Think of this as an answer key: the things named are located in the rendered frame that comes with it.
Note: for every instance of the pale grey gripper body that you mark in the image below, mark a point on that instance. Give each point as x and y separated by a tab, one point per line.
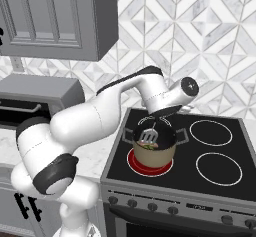
165	111

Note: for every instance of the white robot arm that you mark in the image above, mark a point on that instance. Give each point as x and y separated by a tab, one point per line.
83	121

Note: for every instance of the silver slotted spatula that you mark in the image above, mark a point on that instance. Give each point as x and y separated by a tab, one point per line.
149	135

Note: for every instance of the green lime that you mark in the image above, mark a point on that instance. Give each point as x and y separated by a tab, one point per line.
152	146

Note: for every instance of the orange sweet potato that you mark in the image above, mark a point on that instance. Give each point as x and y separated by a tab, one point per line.
143	143

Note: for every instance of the black hob stove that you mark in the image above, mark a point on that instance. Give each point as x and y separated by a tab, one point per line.
206	167

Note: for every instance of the dark stove knob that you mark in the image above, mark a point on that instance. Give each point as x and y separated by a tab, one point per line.
113	200
152	207
250	223
132	203
172	210
227	219

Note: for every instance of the grey toaster oven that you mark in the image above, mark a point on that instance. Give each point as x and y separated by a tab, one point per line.
50	92

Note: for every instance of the grey base cupboard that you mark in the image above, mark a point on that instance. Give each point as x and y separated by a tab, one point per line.
13	211

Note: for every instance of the grey wall cupboard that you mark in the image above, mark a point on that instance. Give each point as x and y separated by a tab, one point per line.
103	17

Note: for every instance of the white wall socket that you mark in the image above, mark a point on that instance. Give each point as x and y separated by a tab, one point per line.
17	64

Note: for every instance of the grey wall cupboard door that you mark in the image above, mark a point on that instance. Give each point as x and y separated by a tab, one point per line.
43	14

